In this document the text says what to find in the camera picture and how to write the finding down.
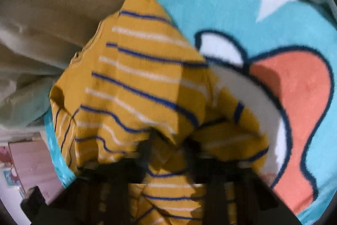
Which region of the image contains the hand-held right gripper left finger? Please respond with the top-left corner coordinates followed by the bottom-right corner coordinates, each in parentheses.
top-left (101, 133), bottom-right (156, 225)

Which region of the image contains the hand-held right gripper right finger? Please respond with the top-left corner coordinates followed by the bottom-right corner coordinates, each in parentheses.
top-left (184, 139), bottom-right (233, 225)

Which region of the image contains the yellow striped shirt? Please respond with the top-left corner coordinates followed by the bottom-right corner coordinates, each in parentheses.
top-left (49, 0), bottom-right (269, 225)

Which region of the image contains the pink box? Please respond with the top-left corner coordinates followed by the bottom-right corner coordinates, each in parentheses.
top-left (7, 139), bottom-right (66, 206)

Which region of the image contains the dark object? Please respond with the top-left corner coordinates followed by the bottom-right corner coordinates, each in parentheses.
top-left (20, 186), bottom-right (48, 218)

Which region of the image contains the pale green cloth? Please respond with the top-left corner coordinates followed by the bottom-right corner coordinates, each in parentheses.
top-left (0, 75), bottom-right (60, 128)

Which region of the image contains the blue cartoon printed blanket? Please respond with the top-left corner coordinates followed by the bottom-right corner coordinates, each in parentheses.
top-left (43, 0), bottom-right (337, 225)

